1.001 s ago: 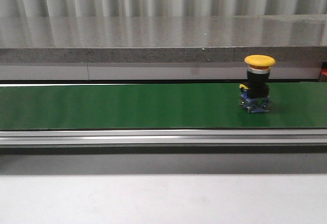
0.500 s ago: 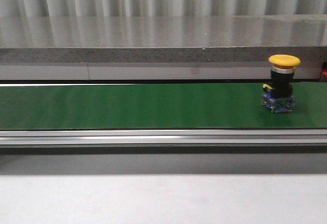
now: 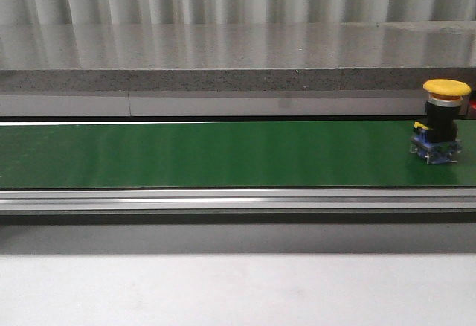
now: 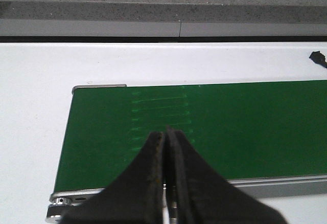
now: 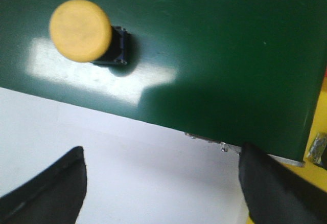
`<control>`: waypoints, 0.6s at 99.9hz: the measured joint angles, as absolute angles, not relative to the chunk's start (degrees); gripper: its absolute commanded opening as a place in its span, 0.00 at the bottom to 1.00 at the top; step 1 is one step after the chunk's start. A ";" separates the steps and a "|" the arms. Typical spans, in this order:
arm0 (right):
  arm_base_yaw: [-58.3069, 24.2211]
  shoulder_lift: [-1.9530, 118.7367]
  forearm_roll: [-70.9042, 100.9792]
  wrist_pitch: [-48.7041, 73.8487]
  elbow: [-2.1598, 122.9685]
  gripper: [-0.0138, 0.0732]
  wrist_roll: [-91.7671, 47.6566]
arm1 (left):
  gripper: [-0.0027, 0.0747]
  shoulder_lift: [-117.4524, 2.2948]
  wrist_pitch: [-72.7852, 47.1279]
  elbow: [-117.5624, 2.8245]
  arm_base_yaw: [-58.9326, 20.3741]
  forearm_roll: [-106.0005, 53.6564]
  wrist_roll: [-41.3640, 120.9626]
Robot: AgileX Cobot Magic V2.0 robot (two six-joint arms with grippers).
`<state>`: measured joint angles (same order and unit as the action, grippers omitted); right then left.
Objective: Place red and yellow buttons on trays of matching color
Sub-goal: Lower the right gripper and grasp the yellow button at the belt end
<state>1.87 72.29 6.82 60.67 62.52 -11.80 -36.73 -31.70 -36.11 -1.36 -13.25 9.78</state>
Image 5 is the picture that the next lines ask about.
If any yellow mushroom push button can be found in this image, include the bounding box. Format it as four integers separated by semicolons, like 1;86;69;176
307;132;326;170
49;0;128;66

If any green conveyor belt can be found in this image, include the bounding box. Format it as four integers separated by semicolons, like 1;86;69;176
1;0;326;161

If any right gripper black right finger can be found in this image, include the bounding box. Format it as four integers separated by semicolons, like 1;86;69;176
239;143;326;223

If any yellow plastic tray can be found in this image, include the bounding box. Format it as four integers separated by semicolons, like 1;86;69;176
245;62;327;224

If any aluminium conveyor frame rail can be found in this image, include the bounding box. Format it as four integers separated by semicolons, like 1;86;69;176
184;132;305;167

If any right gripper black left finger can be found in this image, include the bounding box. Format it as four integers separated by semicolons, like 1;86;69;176
1;146;87;223

